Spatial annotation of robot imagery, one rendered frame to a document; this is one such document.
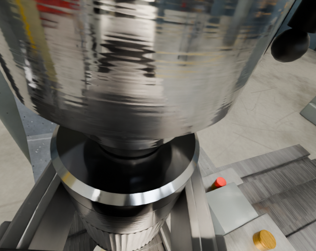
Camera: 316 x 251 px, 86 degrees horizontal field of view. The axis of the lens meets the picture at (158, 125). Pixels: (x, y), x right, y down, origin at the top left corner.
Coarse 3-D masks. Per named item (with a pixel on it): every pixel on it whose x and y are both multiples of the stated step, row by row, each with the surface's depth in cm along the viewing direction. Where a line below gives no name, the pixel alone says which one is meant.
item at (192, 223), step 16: (192, 176) 7; (192, 192) 7; (176, 208) 8; (192, 208) 6; (208, 208) 6; (176, 224) 7; (192, 224) 6; (208, 224) 6; (176, 240) 7; (192, 240) 5; (208, 240) 5; (224, 240) 6
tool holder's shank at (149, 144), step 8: (88, 136) 4; (96, 136) 4; (104, 144) 4; (112, 144) 4; (120, 144) 4; (128, 144) 4; (136, 144) 4; (144, 144) 4; (152, 144) 4; (160, 144) 4; (112, 152) 5; (120, 152) 5; (128, 152) 5; (136, 152) 5; (144, 152) 5
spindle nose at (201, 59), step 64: (0, 0) 1; (64, 0) 1; (128, 0) 1; (192, 0) 1; (256, 0) 1; (0, 64) 2; (64, 64) 2; (128, 64) 2; (192, 64) 2; (256, 64) 2; (128, 128) 2; (192, 128) 2
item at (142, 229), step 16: (80, 208) 5; (160, 208) 5; (96, 224) 6; (112, 224) 5; (128, 224) 5; (144, 224) 5; (160, 224) 7; (96, 240) 8; (112, 240) 7; (128, 240) 7; (144, 240) 8
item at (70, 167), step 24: (72, 144) 5; (96, 144) 5; (168, 144) 5; (192, 144) 5; (72, 168) 4; (96, 168) 4; (120, 168) 4; (144, 168) 5; (168, 168) 5; (192, 168) 5; (72, 192) 4; (96, 192) 4; (120, 192) 4; (144, 192) 4; (168, 192) 4; (120, 216) 5
